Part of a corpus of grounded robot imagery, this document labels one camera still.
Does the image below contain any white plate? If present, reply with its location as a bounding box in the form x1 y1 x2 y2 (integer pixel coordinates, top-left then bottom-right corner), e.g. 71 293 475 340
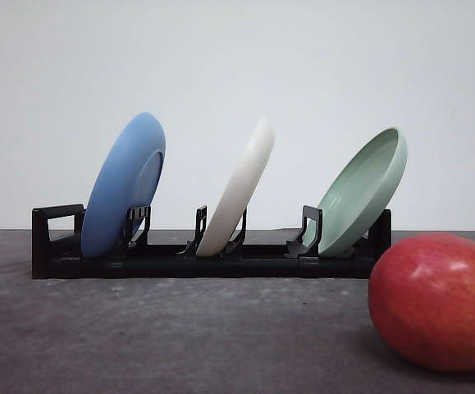
196 118 276 257

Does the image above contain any red pomegranate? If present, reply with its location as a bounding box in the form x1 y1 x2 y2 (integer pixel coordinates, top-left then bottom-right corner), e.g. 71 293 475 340
368 233 475 372

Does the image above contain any blue plate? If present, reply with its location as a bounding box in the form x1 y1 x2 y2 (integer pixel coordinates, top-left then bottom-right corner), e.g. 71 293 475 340
81 112 166 259

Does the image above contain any green plate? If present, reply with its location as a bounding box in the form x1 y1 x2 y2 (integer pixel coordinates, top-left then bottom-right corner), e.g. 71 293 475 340
303 128 408 256

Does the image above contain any black plastic dish rack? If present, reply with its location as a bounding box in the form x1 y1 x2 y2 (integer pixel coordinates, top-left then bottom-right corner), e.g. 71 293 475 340
31 204 392 280

